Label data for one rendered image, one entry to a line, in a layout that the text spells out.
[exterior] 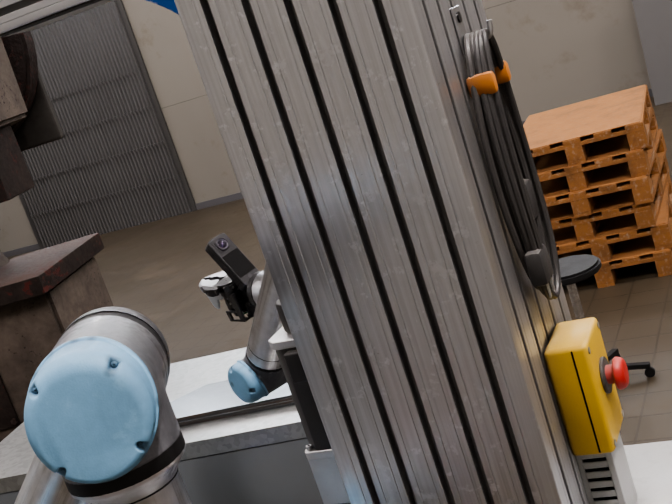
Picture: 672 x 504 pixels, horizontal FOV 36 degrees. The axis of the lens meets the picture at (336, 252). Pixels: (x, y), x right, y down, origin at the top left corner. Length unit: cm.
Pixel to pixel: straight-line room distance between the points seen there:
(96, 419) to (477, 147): 47
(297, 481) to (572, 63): 896
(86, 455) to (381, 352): 36
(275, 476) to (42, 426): 152
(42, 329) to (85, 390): 498
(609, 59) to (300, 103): 997
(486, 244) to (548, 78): 1007
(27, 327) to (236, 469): 359
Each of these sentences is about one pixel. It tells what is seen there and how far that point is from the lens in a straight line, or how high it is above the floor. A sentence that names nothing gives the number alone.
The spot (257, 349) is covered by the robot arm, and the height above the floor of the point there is 140.
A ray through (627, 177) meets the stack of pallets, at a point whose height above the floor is 55.
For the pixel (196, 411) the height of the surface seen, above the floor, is 107.
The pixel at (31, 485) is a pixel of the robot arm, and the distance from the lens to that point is 116.
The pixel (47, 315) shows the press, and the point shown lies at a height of 79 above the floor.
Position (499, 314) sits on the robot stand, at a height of 155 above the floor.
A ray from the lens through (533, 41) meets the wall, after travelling 1108.
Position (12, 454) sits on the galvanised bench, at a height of 105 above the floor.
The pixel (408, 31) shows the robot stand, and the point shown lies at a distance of 102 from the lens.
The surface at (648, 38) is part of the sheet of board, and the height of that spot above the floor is 62.
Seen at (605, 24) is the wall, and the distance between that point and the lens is 1095.
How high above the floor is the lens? 190
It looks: 13 degrees down
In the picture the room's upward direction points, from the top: 18 degrees counter-clockwise
